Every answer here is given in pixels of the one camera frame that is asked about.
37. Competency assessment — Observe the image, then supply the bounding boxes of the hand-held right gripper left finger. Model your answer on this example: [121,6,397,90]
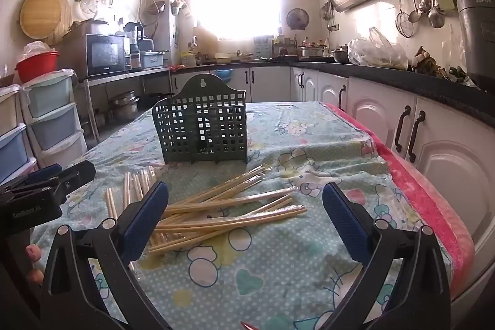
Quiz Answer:
[40,181,173,330]

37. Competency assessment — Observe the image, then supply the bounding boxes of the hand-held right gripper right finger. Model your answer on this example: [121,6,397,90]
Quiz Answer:
[321,182,452,330]

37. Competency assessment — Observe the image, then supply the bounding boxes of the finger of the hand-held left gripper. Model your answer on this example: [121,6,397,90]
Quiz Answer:
[24,164,63,185]
[8,161,97,205]

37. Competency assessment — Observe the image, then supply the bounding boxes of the pile of wooden chopsticks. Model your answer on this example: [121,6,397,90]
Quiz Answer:
[105,165,308,257]

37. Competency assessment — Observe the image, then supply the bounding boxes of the green plastic utensil basket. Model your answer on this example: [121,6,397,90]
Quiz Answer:
[152,74,249,165]

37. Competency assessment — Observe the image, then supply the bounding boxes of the person's left hand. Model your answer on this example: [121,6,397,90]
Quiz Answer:
[25,244,44,285]

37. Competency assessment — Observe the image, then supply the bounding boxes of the blue plastic drawer tower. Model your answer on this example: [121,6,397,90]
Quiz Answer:
[0,83,39,186]

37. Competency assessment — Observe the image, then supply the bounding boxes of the tall plastic drawer tower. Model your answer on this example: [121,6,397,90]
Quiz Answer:
[21,69,89,168]

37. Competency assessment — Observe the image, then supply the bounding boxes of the pink fleece blanket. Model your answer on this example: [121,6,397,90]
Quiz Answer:
[323,102,476,298]

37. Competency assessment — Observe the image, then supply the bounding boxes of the stacked steel pots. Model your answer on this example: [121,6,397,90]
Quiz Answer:
[108,90,140,122]

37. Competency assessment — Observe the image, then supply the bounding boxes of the cartoon printed blanket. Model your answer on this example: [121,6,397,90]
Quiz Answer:
[30,101,455,330]

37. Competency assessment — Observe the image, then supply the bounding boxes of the red plastic basin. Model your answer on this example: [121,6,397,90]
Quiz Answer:
[15,49,60,83]

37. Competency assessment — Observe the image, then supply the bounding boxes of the metal kitchen shelf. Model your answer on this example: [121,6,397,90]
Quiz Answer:
[75,65,173,145]

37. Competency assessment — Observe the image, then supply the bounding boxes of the white plastic bag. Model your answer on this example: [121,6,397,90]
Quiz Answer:
[22,41,51,56]

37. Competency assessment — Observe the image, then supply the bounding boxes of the black microwave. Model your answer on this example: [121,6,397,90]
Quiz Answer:
[85,33,131,77]

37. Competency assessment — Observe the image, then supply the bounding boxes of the grey plastic bin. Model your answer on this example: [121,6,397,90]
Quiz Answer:
[140,49,171,70]

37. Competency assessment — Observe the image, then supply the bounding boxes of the black kitchen countertop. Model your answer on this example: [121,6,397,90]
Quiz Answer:
[170,57,495,118]

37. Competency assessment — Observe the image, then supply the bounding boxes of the black blender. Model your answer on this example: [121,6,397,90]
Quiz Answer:
[124,21,142,70]

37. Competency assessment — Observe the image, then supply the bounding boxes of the round bamboo tray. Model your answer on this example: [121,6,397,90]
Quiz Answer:
[19,0,73,45]

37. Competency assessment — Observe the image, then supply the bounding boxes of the black cooking pot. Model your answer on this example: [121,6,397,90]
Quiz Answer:
[331,46,351,64]

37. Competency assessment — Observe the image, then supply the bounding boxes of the clear plastic bag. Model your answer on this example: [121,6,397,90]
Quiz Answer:
[347,26,409,71]

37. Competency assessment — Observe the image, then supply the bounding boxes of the steel cooking pot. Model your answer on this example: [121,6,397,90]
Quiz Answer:
[299,45,325,59]

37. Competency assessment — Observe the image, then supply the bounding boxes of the white round cover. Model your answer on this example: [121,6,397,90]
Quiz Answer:
[80,0,103,15]

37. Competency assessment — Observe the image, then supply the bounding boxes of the woven hanging basket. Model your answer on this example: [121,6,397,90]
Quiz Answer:
[139,1,166,25]

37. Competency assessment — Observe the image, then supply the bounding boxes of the green leafy vegetables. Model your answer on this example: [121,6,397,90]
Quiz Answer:
[449,65,480,87]

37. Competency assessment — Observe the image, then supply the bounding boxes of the teal drawer organizer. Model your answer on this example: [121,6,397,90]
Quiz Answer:
[253,36,273,59]

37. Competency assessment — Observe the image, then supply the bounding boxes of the hanging kitchen tools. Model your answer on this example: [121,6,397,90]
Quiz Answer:
[322,1,336,30]

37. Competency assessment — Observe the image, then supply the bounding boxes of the small round fan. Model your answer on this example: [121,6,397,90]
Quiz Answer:
[286,8,310,31]

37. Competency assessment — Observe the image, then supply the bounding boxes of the grey kitchen appliance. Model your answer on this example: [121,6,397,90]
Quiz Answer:
[456,0,495,93]

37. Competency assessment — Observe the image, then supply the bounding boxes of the white wall holder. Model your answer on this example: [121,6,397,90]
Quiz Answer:
[170,0,192,18]

